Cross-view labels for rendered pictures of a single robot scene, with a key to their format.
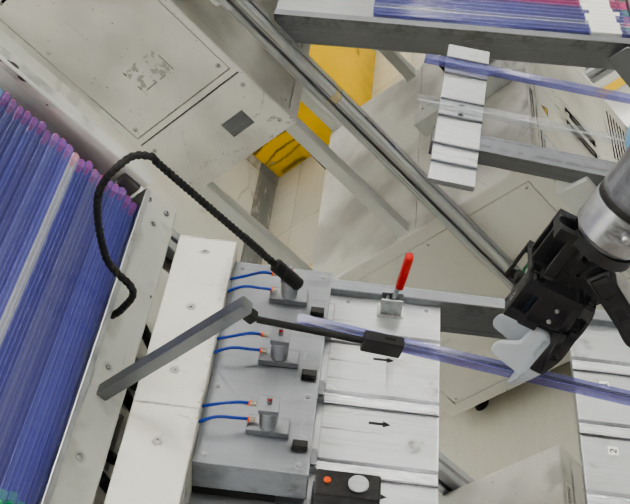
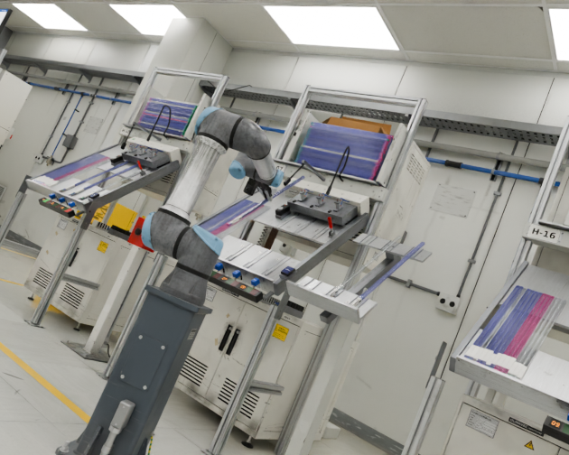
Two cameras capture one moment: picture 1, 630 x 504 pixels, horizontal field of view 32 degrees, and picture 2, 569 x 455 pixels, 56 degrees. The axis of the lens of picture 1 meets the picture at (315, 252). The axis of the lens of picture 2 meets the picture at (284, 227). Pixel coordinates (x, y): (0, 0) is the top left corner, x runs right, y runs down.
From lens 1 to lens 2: 3.02 m
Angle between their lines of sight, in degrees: 96
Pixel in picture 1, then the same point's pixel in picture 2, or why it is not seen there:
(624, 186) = not seen: hidden behind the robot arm
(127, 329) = (340, 185)
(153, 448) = (306, 184)
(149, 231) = (370, 190)
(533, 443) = not seen: outside the picture
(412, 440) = (290, 227)
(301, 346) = (321, 208)
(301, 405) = (304, 204)
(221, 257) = (356, 199)
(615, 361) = (282, 263)
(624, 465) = (254, 252)
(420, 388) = (303, 232)
